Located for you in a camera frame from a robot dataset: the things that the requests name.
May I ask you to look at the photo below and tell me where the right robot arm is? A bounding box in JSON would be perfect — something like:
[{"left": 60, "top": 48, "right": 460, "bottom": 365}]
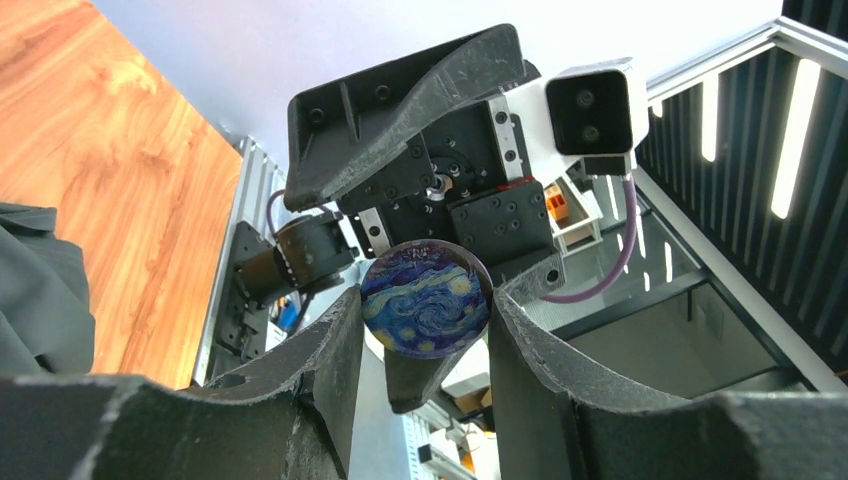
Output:
[{"left": 237, "top": 24, "right": 564, "bottom": 413}]

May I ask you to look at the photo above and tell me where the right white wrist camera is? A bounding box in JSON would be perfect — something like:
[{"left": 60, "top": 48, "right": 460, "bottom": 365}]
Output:
[{"left": 505, "top": 57, "right": 649, "bottom": 185}]

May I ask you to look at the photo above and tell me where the background storage shelf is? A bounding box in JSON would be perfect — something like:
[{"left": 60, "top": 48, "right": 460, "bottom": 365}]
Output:
[{"left": 544, "top": 175, "right": 602, "bottom": 257}]

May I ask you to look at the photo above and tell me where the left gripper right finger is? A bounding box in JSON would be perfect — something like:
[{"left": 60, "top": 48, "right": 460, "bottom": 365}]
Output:
[{"left": 489, "top": 289, "right": 847, "bottom": 479}]

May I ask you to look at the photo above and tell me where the grey t-shirt garment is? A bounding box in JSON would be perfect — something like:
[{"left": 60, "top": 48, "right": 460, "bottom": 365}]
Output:
[{"left": 1, "top": 203, "right": 96, "bottom": 376}]

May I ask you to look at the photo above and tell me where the blue starry night brooch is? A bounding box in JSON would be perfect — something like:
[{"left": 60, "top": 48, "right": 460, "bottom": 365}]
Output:
[{"left": 360, "top": 239, "right": 494, "bottom": 360}]

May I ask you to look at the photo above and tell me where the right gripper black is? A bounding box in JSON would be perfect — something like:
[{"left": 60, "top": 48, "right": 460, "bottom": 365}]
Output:
[{"left": 284, "top": 23, "right": 556, "bottom": 414}]

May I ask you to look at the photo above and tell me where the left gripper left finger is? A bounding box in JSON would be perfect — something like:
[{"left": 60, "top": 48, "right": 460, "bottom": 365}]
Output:
[{"left": 1, "top": 287, "right": 364, "bottom": 479}]

